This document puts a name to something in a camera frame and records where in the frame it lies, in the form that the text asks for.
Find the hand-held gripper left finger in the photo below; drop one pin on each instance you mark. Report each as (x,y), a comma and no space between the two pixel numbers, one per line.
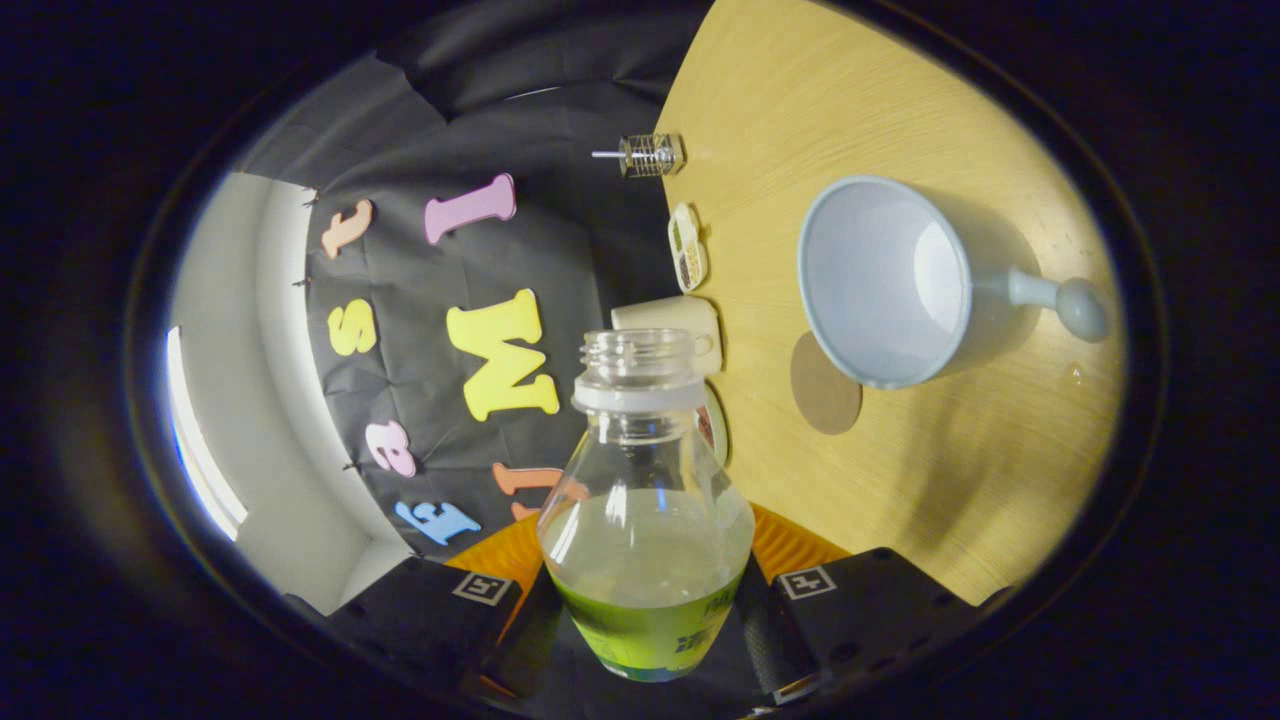
(525,640)

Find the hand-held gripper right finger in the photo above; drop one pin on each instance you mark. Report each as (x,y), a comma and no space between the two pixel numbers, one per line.
(770,645)

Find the clear juice bottle green label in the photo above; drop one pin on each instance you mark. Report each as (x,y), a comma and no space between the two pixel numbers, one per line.
(650,630)

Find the round brown coaster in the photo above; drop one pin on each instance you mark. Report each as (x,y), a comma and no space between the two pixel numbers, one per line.
(825,400)

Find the pale grey-blue cup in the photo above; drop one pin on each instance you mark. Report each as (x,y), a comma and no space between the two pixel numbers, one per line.
(880,280)

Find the pale green plate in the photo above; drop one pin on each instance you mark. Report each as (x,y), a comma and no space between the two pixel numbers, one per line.
(721,420)

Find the wooden table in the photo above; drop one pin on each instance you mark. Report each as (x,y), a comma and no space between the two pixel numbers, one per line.
(950,480)

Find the white toaster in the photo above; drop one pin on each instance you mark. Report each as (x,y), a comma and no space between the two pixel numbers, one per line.
(660,312)

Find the long ceiling light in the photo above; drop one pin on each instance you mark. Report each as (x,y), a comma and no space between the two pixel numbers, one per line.
(200,460)

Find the black backdrop cloth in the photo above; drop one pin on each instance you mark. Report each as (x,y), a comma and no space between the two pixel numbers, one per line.
(410,270)

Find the white divided dish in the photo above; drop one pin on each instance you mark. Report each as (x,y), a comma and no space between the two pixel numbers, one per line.
(688,250)

